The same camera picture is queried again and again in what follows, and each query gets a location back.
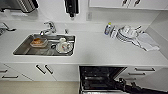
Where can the white plate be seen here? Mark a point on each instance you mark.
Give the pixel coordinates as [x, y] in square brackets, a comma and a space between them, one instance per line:
[68, 49]

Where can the black soap dispenser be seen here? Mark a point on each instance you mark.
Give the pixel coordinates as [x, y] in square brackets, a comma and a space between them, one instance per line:
[71, 7]

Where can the white dish cloth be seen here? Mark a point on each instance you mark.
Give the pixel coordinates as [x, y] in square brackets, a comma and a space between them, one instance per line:
[148, 42]

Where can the chrome sink faucet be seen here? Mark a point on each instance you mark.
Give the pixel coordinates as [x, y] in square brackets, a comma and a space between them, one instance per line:
[49, 28]

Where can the stack of white dishes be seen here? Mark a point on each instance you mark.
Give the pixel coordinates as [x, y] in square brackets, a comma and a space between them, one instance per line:
[126, 34]

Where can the white wall cabinet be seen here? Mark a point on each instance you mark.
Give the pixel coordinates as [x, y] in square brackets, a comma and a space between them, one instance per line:
[110, 3]

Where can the white base cabinet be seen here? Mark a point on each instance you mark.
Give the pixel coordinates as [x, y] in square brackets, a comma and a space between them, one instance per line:
[63, 71]

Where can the steel paper towel dispenser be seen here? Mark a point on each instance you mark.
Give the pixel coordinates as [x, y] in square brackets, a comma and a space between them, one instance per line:
[20, 5]

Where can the blue dish soap bottle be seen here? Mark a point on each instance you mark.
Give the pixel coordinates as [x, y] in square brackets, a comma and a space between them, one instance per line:
[108, 29]

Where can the steel kitchen sink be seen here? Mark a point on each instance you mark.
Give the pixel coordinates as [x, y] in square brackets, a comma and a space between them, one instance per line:
[21, 50]

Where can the white wall outlet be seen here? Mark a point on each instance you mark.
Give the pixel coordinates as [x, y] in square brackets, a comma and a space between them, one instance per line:
[89, 16]

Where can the white cup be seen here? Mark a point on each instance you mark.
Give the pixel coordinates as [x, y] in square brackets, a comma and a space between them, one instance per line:
[62, 42]

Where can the orange bowl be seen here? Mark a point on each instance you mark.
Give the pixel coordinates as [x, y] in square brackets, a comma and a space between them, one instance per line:
[38, 42]

